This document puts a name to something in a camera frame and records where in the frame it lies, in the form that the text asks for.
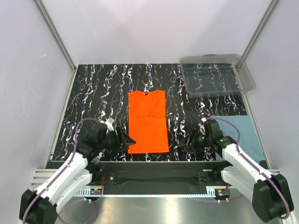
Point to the aluminium corner post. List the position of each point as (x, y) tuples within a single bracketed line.
[(49, 23), (262, 24)]

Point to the folded light blue t shirt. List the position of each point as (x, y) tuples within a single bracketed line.
[(249, 141)]

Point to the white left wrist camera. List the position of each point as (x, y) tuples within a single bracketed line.
[(109, 123)]

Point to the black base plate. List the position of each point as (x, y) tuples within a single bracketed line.
[(116, 173)]

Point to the aluminium frame rail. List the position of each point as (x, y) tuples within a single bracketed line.
[(42, 175)]

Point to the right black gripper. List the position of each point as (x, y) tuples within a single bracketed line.
[(187, 139)]

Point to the white toothed cable duct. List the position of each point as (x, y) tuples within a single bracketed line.
[(200, 192)]

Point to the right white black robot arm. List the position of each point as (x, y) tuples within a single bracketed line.
[(268, 193)]

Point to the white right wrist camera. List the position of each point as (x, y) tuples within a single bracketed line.
[(202, 126)]

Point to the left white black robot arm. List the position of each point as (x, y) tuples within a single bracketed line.
[(43, 205)]

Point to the right aluminium corner post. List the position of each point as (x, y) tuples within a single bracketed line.
[(262, 24)]

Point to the clear plastic bin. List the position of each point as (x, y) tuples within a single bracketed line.
[(216, 76)]

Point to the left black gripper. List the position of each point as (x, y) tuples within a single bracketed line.
[(123, 142)]

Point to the left aluminium corner post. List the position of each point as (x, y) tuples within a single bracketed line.
[(49, 23)]

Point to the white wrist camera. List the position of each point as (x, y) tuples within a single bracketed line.
[(109, 123), (202, 126)]

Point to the orange t shirt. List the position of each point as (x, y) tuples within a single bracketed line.
[(147, 122)]

